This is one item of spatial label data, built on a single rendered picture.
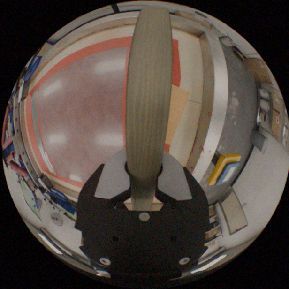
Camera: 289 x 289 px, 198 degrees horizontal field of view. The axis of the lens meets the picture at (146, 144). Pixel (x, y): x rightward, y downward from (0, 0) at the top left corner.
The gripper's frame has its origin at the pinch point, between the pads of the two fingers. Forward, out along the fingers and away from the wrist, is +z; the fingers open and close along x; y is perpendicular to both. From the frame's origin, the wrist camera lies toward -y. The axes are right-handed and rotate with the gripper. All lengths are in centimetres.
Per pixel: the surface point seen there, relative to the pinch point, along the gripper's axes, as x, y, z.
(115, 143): -5.4, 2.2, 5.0
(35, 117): -36.3, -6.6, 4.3
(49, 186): -44, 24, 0
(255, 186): 322, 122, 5
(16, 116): -68, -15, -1
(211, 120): 10.5, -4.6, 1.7
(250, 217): 322, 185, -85
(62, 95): -18.3, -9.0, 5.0
